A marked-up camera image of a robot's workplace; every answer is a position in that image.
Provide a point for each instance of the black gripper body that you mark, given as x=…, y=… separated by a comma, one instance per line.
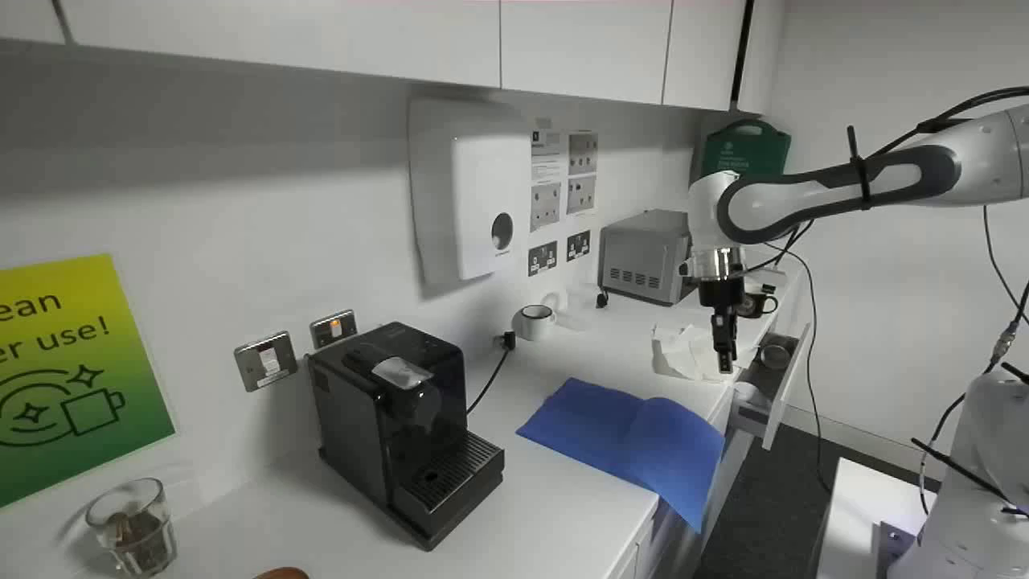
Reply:
x=723, y=281

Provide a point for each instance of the blue cloth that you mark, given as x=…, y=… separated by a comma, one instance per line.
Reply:
x=633, y=436

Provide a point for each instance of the white paper towel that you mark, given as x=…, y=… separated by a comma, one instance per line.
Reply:
x=683, y=356

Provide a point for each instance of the silver microwave oven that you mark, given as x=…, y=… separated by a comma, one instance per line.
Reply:
x=644, y=258

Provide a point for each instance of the black microwave plug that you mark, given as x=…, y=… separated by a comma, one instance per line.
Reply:
x=601, y=301

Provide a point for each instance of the green first aid box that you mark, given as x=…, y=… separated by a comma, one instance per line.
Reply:
x=745, y=151

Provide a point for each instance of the instruction sheet with pictures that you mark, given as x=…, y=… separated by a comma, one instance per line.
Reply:
x=583, y=180

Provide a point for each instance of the instruction sheet with logo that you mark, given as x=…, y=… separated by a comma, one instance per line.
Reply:
x=549, y=199

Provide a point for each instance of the white robot table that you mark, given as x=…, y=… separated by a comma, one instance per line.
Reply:
x=858, y=516

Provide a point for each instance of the white paper towel dispenser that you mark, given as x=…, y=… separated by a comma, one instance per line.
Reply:
x=472, y=195

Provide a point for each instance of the black coffee machine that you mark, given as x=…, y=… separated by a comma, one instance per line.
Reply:
x=366, y=429

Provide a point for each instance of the brown round object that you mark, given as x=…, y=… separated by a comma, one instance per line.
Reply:
x=284, y=573

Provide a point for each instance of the clear glass cup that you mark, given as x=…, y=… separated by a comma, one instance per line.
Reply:
x=132, y=531

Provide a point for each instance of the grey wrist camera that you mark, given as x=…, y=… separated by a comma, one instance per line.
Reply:
x=759, y=305

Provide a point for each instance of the dark double wall socket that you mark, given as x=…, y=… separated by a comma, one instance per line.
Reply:
x=542, y=258
x=581, y=247

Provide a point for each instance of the steel wall socket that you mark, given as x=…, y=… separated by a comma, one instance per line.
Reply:
x=264, y=361
x=333, y=330

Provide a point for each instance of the white upper wall cabinets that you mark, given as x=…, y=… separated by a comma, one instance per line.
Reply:
x=323, y=37

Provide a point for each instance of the green yellow wall poster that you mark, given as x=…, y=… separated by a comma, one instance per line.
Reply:
x=66, y=376

